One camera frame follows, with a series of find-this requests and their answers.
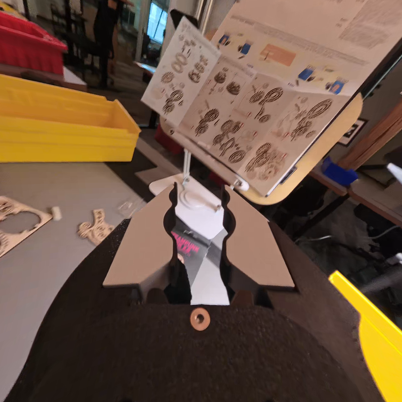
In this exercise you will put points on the wooden ornate bracket piece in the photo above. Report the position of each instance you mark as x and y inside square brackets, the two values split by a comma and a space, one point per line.
[97, 227]

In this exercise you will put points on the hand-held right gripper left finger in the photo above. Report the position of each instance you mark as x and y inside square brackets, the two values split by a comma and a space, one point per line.
[138, 251]

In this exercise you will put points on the row of red bins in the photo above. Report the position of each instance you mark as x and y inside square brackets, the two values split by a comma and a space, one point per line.
[28, 47]

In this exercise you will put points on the white book stand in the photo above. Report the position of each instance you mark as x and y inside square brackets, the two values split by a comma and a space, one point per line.
[201, 201]

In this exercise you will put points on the wooden sheet with large gear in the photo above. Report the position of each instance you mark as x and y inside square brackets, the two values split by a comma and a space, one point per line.
[37, 216]

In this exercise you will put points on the nested yellow plastic bins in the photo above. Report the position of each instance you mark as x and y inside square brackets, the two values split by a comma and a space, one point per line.
[377, 329]
[62, 135]

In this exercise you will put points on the paper instruction sheet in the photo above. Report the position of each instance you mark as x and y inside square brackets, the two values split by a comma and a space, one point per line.
[251, 110]

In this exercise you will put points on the small white peg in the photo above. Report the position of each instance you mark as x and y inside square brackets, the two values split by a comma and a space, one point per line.
[56, 213]

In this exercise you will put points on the long wooden table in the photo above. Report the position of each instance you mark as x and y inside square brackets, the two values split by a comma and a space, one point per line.
[377, 201]

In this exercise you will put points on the blue plastic bin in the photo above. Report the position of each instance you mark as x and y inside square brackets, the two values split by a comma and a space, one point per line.
[339, 172]

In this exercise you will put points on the clear plastic bag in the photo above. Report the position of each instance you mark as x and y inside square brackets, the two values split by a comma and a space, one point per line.
[130, 207]

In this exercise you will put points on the black puzzle box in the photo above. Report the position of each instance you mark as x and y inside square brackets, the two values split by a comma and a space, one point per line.
[191, 248]

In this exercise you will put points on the black and white framed sign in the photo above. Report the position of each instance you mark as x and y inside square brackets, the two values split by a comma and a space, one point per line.
[353, 132]

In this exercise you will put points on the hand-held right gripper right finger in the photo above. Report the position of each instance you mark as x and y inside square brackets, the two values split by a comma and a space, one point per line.
[257, 251]

